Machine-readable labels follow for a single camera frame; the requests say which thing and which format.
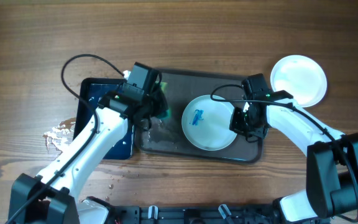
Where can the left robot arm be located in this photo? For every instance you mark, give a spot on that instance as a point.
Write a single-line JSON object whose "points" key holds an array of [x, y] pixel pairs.
{"points": [[52, 195]]}

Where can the dark brown serving tray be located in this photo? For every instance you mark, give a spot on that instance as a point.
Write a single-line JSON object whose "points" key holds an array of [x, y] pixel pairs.
{"points": [[166, 135]]}

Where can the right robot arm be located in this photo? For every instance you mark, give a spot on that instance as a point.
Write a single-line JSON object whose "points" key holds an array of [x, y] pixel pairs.
{"points": [[331, 156]]}

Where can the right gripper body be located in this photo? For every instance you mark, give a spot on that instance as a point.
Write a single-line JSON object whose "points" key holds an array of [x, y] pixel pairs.
{"points": [[243, 122]]}

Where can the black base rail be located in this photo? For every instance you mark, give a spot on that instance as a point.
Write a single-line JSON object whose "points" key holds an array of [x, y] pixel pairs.
{"points": [[247, 214]]}

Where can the white plate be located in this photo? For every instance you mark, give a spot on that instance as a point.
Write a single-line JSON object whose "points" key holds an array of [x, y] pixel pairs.
{"points": [[301, 77], [205, 123]]}

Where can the black water tray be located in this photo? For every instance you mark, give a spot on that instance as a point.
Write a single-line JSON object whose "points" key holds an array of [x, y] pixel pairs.
{"points": [[92, 89]]}

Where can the green yellow sponge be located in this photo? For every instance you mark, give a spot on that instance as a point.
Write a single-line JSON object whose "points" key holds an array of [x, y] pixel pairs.
{"points": [[165, 110]]}

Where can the white plate bottom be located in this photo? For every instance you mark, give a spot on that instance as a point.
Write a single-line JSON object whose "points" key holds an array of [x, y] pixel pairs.
{"points": [[205, 123]]}

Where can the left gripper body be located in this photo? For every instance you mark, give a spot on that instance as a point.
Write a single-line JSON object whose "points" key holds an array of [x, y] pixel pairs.
{"points": [[155, 100]]}

